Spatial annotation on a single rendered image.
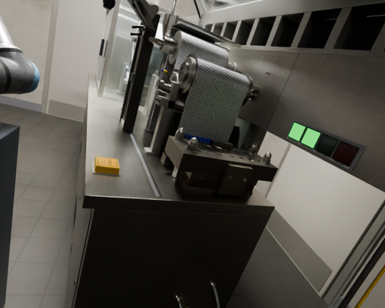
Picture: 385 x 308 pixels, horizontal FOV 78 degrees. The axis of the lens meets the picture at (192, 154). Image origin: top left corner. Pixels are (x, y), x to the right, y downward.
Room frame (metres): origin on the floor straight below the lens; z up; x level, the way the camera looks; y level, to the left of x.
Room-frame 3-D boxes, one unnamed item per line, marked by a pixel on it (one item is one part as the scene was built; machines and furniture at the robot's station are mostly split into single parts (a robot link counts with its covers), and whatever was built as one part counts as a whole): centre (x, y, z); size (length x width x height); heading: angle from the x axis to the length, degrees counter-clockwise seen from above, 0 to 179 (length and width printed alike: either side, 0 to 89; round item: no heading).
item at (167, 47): (1.14, 0.25, 1.33); 0.06 x 0.06 x 0.06; 28
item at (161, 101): (0.94, 0.17, 1.05); 0.06 x 0.05 x 0.31; 118
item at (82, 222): (1.78, 0.51, 0.43); 2.52 x 0.64 x 0.86; 28
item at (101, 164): (0.68, 0.25, 0.91); 0.07 x 0.07 x 0.02; 28
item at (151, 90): (1.61, 0.36, 1.18); 0.14 x 0.14 x 0.57
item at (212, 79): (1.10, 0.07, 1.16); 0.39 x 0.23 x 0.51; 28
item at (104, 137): (1.77, 0.53, 0.88); 2.52 x 0.66 x 0.04; 28
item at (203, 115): (0.93, -0.02, 1.11); 0.23 x 0.01 x 0.18; 118
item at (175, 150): (0.85, -0.11, 1.00); 0.40 x 0.16 x 0.06; 118
